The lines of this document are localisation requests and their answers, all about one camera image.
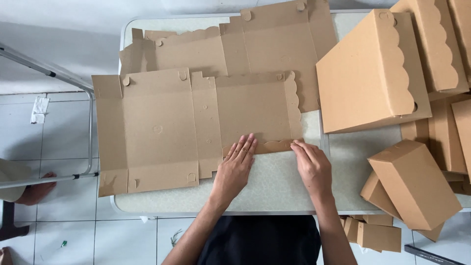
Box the person's left hand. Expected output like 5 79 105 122
211 133 258 209

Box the person's right hand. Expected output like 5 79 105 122
290 139 333 200

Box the brown cardboard box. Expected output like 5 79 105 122
92 68 305 198
119 0 338 113

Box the small plain cardboard box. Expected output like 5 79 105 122
360 170 445 243
362 214 394 226
340 216 360 244
356 222 402 253
367 139 463 231

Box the person's black clothing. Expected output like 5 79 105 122
196 215 322 265

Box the large scalloped-lid cardboard box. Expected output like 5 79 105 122
451 99 471 182
389 0 470 102
400 93 469 176
447 0 471 86
315 9 432 134

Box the dark metal bar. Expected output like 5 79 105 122
404 244 467 265

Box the white paper scrap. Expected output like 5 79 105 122
30 96 51 124

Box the dark wooden furniture leg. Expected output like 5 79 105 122
0 200 30 242

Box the grey metal tube frame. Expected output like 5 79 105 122
0 42 100 190

